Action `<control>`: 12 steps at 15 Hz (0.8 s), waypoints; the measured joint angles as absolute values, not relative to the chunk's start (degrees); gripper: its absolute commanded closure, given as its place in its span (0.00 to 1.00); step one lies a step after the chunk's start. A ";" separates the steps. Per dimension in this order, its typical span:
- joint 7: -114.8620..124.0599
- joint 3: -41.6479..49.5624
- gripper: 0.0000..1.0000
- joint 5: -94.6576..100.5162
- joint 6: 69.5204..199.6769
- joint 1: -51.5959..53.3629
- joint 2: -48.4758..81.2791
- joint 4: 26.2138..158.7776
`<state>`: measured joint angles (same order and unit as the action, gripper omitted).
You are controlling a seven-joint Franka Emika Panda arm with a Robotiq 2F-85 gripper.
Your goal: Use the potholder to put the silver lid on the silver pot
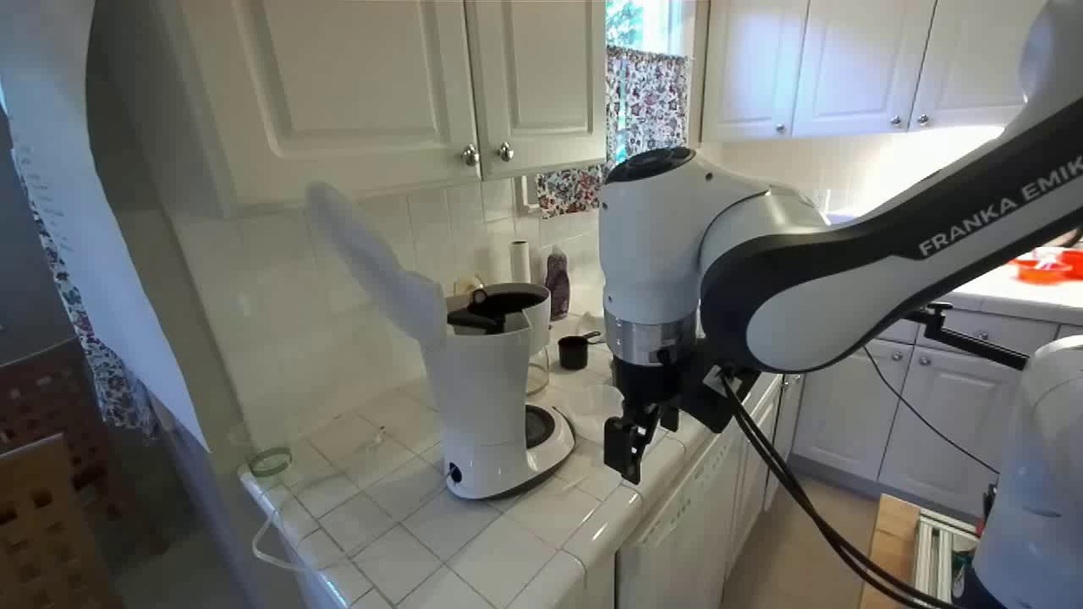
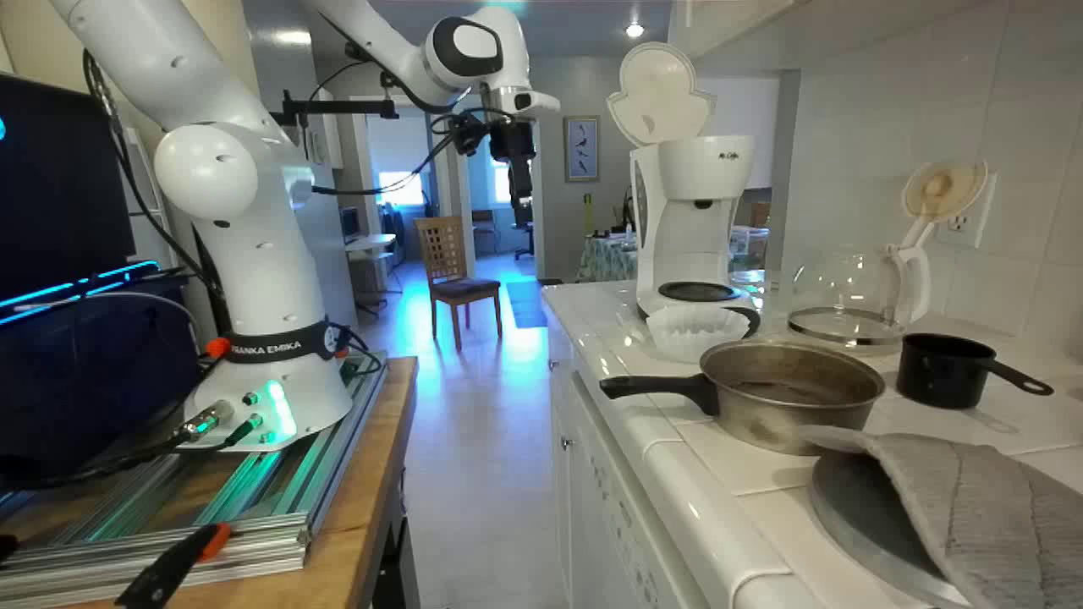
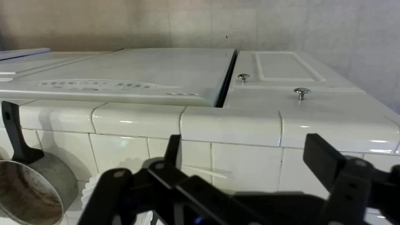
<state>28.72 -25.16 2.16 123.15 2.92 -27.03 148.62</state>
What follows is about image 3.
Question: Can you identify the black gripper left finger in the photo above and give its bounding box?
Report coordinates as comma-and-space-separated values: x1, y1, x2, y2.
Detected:
76, 134, 251, 225

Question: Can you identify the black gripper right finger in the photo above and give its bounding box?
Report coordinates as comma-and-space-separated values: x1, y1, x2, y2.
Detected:
302, 133, 400, 225

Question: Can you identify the white drawer front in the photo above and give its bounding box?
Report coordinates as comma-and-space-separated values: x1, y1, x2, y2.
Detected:
222, 85, 400, 127

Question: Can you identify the silver drawer knob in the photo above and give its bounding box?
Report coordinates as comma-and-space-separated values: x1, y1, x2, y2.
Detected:
292, 87, 312, 102

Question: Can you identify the white dishwasher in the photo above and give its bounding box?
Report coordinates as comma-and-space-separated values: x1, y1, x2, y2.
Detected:
0, 47, 237, 108

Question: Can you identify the white panelled base cabinet door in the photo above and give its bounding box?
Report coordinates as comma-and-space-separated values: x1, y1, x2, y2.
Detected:
228, 49, 360, 90

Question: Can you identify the silver pot with black handle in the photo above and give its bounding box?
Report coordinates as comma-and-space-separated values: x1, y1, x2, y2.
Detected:
0, 100, 80, 225

